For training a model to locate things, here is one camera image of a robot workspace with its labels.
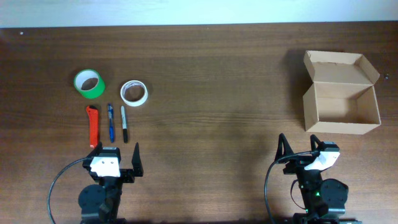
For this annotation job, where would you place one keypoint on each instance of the green tape roll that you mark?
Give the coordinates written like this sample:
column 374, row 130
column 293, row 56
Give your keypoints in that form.
column 89, row 83

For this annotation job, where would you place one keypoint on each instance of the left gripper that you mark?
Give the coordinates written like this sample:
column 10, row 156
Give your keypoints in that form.
column 129, row 174

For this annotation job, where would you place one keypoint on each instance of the orange utility knife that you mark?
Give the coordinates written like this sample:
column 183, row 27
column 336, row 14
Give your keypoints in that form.
column 93, row 116

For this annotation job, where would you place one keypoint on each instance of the black sharpie marker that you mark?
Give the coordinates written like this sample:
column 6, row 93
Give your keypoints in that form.
column 124, row 124

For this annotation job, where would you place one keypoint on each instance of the brown cardboard box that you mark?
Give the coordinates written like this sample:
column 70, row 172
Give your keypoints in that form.
column 342, row 98

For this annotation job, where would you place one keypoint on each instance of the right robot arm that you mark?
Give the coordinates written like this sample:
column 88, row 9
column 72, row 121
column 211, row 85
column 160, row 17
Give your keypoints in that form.
column 324, row 199

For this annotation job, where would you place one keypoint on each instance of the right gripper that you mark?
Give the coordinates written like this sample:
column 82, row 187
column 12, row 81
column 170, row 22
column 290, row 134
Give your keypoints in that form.
column 298, row 163

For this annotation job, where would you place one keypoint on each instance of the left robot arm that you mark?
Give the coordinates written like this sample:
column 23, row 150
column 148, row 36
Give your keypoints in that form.
column 99, row 202

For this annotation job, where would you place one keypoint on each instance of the blue pen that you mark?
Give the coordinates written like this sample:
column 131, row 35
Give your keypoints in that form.
column 111, row 122

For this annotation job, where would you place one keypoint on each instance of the white masking tape roll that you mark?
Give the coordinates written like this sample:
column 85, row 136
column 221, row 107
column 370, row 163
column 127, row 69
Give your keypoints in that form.
column 134, row 93

